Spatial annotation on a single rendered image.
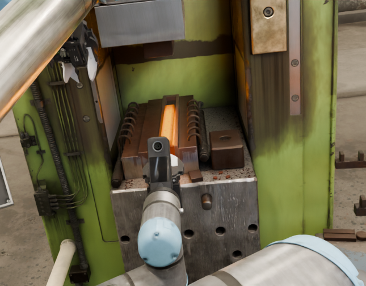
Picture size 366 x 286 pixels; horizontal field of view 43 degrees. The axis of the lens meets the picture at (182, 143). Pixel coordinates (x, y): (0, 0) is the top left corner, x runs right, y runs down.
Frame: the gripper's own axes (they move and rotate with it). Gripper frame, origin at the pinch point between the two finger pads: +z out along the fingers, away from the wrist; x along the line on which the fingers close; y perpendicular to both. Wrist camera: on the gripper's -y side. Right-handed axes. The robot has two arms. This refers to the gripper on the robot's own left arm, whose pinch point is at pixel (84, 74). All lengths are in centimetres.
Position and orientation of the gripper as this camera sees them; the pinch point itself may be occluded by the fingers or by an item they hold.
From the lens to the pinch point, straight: 102.4
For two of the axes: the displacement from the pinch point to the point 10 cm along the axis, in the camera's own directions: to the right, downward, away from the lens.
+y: 0.5, 7.8, -6.2
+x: 9.9, -1.0, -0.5
